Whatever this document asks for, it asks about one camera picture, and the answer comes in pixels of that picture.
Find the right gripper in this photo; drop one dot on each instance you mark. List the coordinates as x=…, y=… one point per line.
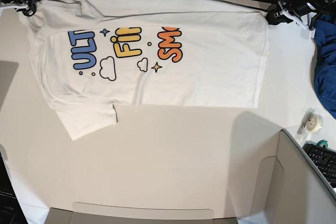
x=27, y=7

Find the white printed t-shirt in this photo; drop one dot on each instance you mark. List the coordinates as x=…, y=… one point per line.
x=90, y=55

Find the black computer keyboard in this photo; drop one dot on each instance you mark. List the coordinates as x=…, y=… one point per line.
x=324, y=160

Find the green tape roll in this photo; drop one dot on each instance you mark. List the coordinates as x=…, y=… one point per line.
x=322, y=144

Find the blue cloth at right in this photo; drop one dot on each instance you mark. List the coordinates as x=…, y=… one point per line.
x=324, y=73

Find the clear tape dispenser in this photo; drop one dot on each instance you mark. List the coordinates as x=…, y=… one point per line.
x=311, y=123

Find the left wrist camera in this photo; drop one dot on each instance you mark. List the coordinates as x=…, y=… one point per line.
x=308, y=33

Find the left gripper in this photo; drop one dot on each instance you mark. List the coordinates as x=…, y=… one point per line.
x=286, y=12

